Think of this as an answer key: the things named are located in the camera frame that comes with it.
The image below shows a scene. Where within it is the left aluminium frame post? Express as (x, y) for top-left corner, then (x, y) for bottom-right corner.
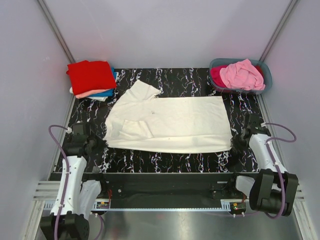
(36, 0), (76, 64)

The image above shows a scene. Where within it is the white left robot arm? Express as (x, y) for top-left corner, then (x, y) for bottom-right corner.
(40, 134), (108, 240)

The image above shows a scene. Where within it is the magenta crumpled shirt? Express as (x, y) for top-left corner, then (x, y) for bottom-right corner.
(210, 65), (227, 88)

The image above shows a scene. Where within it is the teal folded shirt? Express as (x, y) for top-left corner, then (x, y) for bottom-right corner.
(88, 67), (117, 98)

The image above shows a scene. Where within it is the white slotted cable duct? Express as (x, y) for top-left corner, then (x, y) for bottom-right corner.
(90, 200), (231, 212)

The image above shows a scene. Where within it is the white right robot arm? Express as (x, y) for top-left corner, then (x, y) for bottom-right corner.
(227, 123), (299, 219)

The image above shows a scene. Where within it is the aluminium frame post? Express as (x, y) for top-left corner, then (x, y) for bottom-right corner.
(36, 0), (76, 64)
(259, 0), (300, 62)

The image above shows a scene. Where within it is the pink crumpled shirt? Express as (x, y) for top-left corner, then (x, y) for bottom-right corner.
(219, 59), (266, 91)

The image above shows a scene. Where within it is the cream white t shirt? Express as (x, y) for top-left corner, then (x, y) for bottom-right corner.
(104, 80), (232, 154)

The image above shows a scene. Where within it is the red folded shirt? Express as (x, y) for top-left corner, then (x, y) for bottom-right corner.
(66, 60), (117, 96)

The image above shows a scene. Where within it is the blue plastic laundry basket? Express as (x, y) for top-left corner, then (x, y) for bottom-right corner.
(209, 58), (273, 95)

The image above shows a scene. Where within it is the right aluminium frame post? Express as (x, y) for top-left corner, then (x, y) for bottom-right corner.
(259, 0), (300, 62)

